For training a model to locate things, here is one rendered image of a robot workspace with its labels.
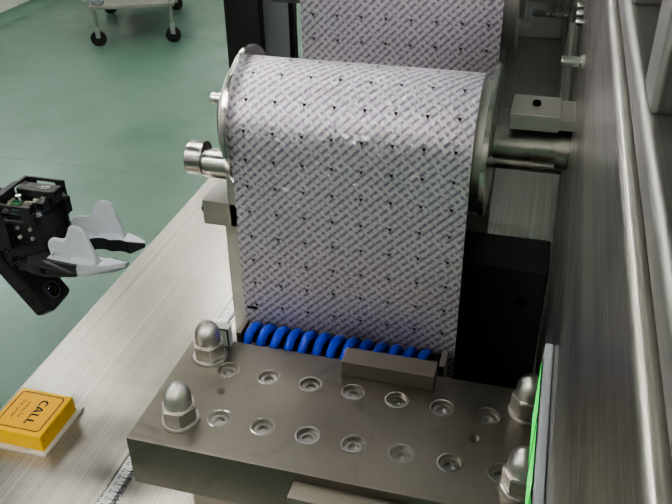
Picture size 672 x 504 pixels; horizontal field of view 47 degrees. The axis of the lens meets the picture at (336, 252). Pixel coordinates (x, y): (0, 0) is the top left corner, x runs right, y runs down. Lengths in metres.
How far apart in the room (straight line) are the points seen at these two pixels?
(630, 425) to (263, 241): 0.65
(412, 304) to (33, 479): 0.46
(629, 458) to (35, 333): 2.59
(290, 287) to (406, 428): 0.20
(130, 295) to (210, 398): 0.42
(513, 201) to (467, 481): 0.78
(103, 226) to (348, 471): 0.42
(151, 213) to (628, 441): 3.14
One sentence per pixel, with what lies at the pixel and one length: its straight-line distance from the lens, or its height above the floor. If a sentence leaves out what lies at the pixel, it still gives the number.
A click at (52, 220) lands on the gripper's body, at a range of 0.94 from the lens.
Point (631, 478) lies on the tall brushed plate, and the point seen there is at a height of 1.43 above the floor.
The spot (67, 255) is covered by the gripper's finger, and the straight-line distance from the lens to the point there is 0.91.
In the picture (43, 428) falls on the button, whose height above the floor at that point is 0.92.
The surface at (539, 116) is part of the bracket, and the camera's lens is 0.74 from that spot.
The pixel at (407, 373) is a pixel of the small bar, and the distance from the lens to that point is 0.79.
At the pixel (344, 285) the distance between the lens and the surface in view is 0.82.
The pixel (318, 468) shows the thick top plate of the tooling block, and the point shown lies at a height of 1.03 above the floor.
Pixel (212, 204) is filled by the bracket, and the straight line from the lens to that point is 0.91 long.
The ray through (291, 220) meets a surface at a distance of 0.79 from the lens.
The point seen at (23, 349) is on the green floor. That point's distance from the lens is 2.68.
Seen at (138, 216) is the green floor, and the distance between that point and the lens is 3.29.
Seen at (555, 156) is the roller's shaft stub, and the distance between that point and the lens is 0.76.
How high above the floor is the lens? 1.56
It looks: 32 degrees down
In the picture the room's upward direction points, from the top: 1 degrees counter-clockwise
